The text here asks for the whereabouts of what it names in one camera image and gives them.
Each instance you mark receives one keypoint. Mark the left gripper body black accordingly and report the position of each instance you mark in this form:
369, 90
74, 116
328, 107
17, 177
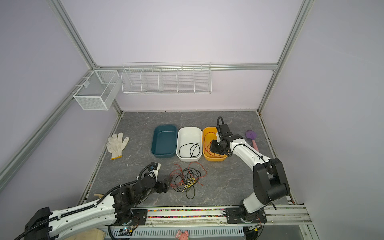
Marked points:
158, 187

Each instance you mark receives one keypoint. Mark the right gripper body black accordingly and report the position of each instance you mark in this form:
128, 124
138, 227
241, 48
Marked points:
217, 147

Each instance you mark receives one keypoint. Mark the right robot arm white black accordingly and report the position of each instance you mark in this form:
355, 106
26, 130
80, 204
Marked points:
270, 182

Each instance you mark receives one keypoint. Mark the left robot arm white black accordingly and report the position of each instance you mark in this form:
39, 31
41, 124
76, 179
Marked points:
114, 208

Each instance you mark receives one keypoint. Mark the yellow plastic bin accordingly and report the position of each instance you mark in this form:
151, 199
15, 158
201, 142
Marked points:
209, 134

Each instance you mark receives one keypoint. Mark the purple pink toy trowel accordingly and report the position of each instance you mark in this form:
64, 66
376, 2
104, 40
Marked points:
252, 136

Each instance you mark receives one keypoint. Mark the white plastic bin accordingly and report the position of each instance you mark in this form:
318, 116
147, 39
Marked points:
190, 144

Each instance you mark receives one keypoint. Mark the white work glove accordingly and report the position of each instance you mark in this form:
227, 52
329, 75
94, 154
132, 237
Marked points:
116, 144

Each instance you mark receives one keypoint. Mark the dark teal plastic bin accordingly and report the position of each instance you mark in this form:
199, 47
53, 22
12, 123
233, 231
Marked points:
164, 144

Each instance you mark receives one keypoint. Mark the pink object at front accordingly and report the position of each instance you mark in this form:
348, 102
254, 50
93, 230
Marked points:
182, 235

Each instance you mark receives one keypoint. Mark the beige glove at front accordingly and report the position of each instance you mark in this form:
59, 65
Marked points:
93, 234

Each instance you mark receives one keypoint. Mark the small white mesh basket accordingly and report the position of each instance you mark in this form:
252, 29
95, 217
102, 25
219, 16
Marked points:
99, 90

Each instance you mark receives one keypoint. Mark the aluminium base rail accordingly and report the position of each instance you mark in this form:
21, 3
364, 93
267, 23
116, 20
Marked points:
194, 216

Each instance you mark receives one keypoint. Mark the long white wire basket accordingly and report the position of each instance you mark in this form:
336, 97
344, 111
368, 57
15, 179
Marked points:
167, 78

